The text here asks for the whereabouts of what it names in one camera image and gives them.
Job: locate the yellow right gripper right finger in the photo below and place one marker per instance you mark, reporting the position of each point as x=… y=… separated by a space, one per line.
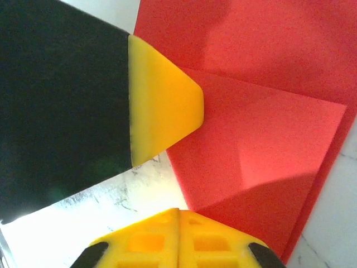
x=217 y=245

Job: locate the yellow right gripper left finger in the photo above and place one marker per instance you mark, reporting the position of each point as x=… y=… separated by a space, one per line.
x=145 y=245

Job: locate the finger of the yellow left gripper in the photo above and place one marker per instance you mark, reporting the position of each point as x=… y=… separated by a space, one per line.
x=69 y=106

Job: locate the red paper sheet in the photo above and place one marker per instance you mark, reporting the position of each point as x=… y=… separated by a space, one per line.
x=265 y=111

